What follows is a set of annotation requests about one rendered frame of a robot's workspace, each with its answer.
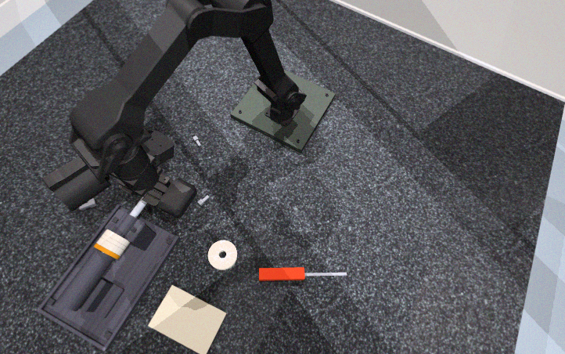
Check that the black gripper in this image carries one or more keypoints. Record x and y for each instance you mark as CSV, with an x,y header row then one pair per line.
x,y
159,189

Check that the grey cylinder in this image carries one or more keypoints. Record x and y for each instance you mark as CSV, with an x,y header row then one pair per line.
x,y
138,208

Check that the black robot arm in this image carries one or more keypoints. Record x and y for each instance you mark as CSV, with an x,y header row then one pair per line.
x,y
108,129

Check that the orange-handled screwdriver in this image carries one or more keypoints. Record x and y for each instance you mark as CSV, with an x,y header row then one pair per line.
x,y
270,274

